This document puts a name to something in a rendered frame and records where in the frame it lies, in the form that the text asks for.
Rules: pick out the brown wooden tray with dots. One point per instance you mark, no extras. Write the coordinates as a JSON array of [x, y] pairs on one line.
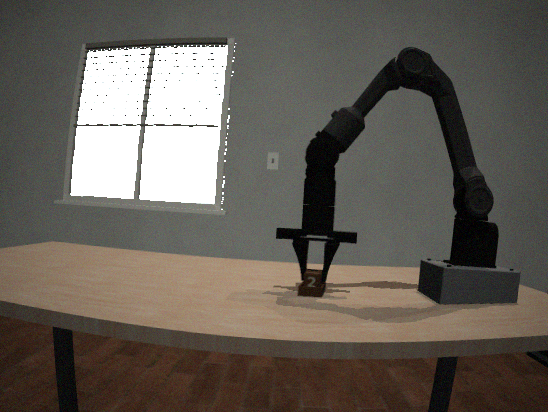
[[311, 291]]

